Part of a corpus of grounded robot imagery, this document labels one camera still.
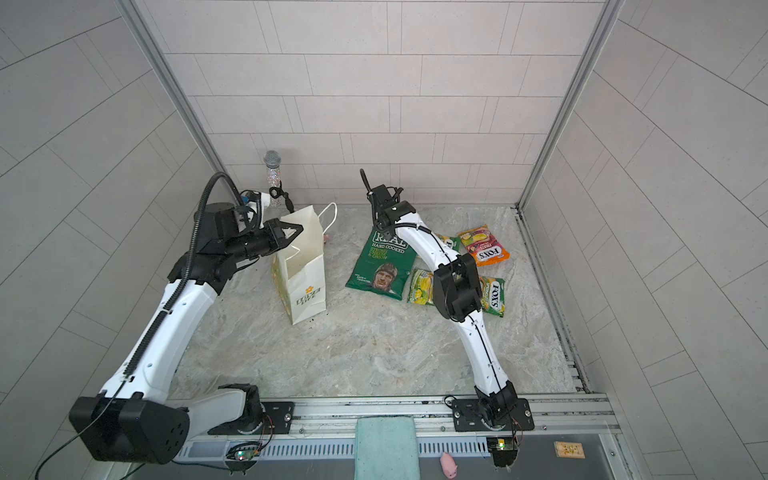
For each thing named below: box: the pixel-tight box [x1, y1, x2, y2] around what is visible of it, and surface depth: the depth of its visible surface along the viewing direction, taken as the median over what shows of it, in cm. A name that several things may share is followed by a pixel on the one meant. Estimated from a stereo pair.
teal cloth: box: [354, 416, 420, 480], surface depth 68 cm
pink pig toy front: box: [440, 452, 458, 479], surface depth 66 cm
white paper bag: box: [271, 202, 338, 325], surface depth 75 cm
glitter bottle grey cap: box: [263, 150, 282, 189], surface depth 90 cm
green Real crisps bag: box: [345, 229, 417, 301], surface depth 100 cm
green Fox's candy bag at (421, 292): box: [408, 268, 434, 305], surface depth 93 cm
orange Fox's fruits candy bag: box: [458, 224, 510, 267], surface depth 104 cm
